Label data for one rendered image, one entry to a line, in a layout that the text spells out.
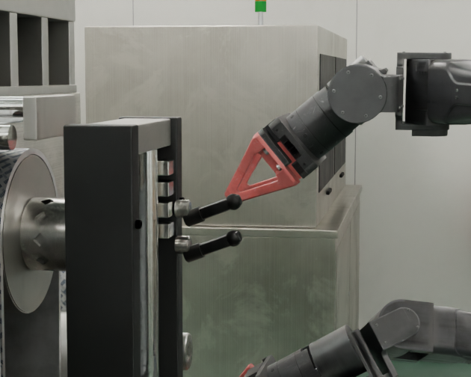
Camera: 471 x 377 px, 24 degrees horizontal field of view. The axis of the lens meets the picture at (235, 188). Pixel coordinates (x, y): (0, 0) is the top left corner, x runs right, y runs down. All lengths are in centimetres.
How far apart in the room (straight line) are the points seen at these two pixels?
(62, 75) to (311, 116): 105
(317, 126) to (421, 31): 454
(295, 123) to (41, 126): 34
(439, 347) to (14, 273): 53
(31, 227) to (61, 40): 120
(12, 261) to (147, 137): 19
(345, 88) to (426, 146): 461
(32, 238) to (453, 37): 482
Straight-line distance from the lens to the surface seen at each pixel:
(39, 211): 95
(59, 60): 212
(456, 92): 107
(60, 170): 204
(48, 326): 106
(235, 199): 88
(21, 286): 96
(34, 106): 88
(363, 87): 106
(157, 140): 85
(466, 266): 575
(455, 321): 128
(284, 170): 112
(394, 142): 567
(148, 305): 88
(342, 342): 123
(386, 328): 124
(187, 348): 118
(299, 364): 125
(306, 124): 114
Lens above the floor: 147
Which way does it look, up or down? 6 degrees down
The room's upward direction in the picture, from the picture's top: straight up
